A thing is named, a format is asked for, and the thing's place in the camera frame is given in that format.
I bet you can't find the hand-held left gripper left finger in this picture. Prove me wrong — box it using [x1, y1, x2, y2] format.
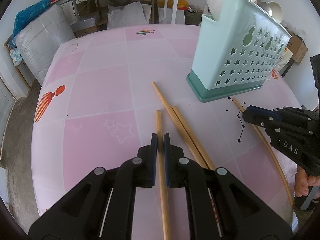
[28, 133, 158, 240]

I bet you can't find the wooden chopstick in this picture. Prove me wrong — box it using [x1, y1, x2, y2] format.
[232, 97, 294, 206]
[171, 106, 217, 170]
[152, 81, 209, 169]
[155, 110, 172, 240]

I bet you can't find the cardboard box under desk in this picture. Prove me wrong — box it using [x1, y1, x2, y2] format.
[74, 12, 108, 37]

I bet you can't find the bedding in clear bag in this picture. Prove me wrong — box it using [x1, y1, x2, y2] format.
[14, 4, 77, 85]

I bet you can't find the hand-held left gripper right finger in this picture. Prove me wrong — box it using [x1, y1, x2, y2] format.
[163, 133, 293, 240]

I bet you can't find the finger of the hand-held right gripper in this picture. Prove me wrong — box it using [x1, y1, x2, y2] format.
[246, 106, 320, 130]
[242, 112, 282, 137]

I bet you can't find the white pillow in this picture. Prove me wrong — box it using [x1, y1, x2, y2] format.
[107, 1, 148, 29]

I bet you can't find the pink printed tablecloth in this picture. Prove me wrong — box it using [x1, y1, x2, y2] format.
[31, 23, 304, 240]

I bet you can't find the dark green bag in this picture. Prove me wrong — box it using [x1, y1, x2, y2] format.
[185, 10, 203, 26]

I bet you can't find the white box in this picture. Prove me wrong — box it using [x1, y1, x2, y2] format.
[157, 6, 185, 25]

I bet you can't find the mint green utensil holder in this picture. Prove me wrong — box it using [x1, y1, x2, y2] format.
[186, 0, 292, 103]

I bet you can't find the patterned teal cloth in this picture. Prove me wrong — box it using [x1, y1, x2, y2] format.
[9, 46, 23, 66]

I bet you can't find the white plastic ladle spoon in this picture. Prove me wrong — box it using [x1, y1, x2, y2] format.
[267, 1, 283, 22]

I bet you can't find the blue plastic bag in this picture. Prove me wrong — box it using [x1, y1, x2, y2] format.
[12, 0, 52, 39]

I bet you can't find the yellow plastic bag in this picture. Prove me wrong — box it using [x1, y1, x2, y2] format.
[156, 0, 189, 9]

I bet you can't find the large cardboard box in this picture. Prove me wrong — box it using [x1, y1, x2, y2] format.
[285, 32, 308, 64]

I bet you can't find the person's right hand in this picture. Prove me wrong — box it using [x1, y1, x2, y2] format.
[294, 171, 311, 198]

